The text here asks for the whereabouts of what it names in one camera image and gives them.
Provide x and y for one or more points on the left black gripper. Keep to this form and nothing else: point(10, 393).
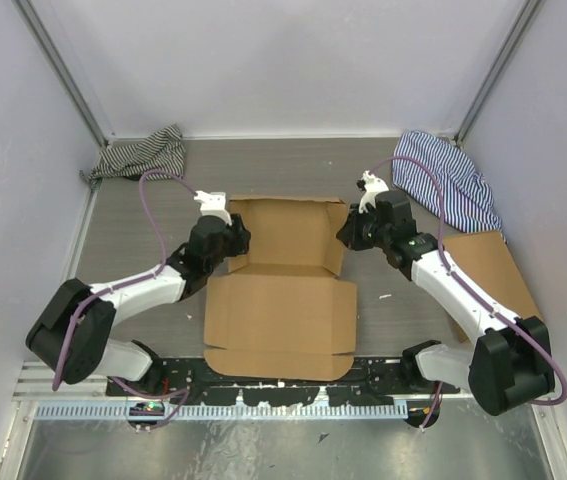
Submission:
point(240, 235)

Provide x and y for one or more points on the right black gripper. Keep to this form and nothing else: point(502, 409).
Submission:
point(348, 235)

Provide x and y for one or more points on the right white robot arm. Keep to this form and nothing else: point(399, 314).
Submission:
point(508, 360)

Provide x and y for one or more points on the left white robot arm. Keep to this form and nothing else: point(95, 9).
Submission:
point(72, 334)

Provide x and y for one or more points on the folded brown cardboard box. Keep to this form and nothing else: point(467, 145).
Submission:
point(486, 259)

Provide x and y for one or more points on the grey striped cloth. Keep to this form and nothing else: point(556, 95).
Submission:
point(163, 150)

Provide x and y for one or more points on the blue striped cloth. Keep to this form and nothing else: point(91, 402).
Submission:
point(469, 201)

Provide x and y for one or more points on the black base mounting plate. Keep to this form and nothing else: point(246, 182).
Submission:
point(371, 381)

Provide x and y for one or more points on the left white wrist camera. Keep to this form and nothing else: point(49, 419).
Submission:
point(213, 204)

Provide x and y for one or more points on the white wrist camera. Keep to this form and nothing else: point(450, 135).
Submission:
point(213, 204)
point(370, 185)

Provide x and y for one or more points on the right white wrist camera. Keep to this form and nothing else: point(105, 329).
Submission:
point(370, 185)

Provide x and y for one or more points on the white slotted cable duct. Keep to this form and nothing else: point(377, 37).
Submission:
point(131, 410)

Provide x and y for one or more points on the right aluminium corner post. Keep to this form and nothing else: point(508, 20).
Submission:
point(514, 38)

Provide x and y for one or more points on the aluminium corner post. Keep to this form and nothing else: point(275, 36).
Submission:
point(54, 57)
point(514, 38)

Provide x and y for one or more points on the left aluminium corner post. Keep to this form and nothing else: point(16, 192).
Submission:
point(54, 57)

